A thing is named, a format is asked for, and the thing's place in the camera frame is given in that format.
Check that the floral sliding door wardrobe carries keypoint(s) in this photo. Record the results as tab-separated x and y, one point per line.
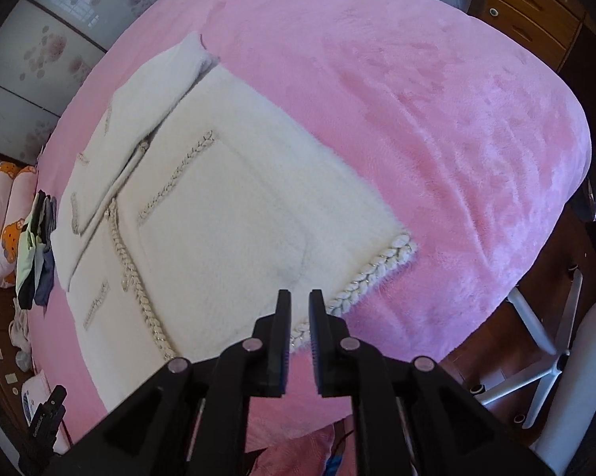
45	49

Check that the white knitted cardigan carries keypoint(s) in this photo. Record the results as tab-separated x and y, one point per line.
228	208

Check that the wooden drawer cabinet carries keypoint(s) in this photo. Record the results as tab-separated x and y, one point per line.
526	5

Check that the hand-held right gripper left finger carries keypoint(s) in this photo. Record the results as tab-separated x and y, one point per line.
279	342

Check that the beige crumpled cloth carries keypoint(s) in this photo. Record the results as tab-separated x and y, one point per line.
20	327

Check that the white office chair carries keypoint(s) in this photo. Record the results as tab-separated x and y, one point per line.
590	357

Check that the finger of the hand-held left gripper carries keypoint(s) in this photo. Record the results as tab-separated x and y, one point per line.
58	399

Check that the stack of folded clothes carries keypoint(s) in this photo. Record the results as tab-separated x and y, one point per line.
27	258

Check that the white printed pillow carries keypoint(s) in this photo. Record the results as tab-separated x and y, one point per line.
35	396

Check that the pink bear print quilt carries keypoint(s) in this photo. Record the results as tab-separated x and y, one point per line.
10	223

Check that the navy blue folded garment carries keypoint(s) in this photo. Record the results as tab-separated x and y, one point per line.
44	277

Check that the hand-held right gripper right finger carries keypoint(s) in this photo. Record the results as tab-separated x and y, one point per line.
317	342

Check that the pink fleece blanket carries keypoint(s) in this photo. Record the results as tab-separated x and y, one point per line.
402	109

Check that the grey crumpled cloth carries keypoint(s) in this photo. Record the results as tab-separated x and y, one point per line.
23	361

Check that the black folded garment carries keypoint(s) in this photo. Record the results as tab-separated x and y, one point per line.
25	300

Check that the dark grey folded garment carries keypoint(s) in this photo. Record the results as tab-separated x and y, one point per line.
45	213

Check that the pink fleece robe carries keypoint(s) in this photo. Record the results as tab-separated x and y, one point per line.
288	456

